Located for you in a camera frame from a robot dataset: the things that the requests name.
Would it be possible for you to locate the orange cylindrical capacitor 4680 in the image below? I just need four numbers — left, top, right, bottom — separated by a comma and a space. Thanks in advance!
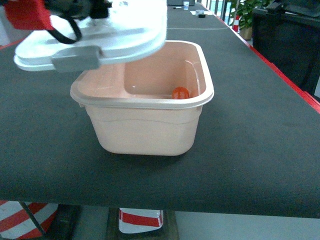
171, 86, 190, 100

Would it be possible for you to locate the black felt table mat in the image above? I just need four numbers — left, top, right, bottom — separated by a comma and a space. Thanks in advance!
0, 8, 320, 219

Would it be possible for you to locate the small white cup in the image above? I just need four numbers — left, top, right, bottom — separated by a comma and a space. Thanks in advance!
183, 1, 190, 11

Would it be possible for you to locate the red white traffic cone left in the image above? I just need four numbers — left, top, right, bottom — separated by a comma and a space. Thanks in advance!
0, 200, 59, 240

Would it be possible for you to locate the white box lid grey latch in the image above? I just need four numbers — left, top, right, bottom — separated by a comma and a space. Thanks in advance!
13, 0, 167, 72

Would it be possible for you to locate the potted green plant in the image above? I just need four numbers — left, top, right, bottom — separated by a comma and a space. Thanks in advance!
229, 0, 273, 41

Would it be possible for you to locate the pink plastic storage box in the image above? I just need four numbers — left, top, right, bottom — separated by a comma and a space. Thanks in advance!
70, 40, 215, 156

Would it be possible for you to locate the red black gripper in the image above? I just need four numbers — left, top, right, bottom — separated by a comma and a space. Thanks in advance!
0, 0, 54, 31

